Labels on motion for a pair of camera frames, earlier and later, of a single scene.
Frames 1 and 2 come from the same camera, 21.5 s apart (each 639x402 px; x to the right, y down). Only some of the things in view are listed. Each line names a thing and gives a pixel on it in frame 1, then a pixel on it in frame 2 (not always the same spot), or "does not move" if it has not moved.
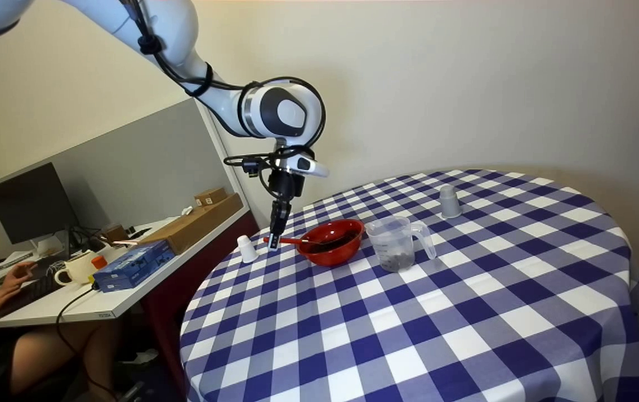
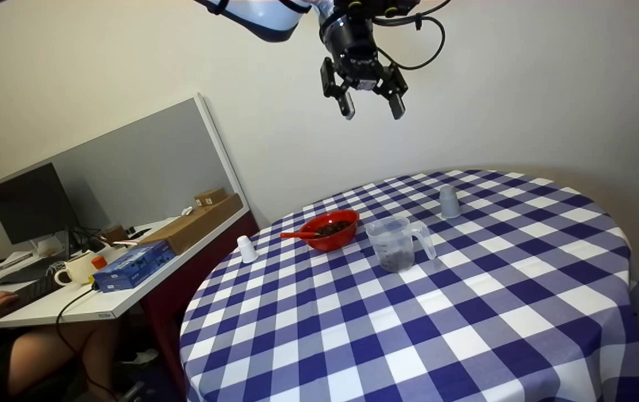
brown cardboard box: (209, 214) does not move
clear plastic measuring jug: (393, 241) does not move
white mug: (81, 272) does not move
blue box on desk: (127, 272) does not move
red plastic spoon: (286, 241) → (307, 235)
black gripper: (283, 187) → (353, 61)
